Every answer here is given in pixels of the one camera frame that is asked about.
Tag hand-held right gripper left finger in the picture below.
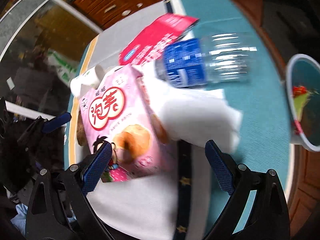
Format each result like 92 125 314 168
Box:
25 141 113 240

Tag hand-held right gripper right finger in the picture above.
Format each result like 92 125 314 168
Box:
202 140 290 240

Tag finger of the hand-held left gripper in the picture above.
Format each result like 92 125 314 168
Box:
17 112 72 141

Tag pink snack box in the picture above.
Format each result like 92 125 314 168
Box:
79 65 175 183

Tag white tissue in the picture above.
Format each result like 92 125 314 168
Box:
147 80 244 154

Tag corn cob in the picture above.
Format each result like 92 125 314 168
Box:
294 92 315 120

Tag clear bottle with blue label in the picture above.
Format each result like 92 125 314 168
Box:
155 32 258 88

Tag red plastic bag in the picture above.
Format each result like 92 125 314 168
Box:
292 85 312 99

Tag red cardboard box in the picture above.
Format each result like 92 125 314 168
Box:
119 14 199 67

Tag blue plastic bin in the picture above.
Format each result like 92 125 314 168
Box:
285 54 320 152

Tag green and white bag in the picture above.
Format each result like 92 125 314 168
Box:
47 50 78 85

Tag person's legs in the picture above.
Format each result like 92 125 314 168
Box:
10 202 75 230

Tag teal and white tablecloth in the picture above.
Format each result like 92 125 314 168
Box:
64 0 293 240

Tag glass sliding door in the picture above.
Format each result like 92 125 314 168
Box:
0 0 103 120

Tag tall wooden cabinet door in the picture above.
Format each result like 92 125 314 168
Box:
287 145 320 230

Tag dark built-in appliance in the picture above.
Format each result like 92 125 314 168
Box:
262 0 320 55

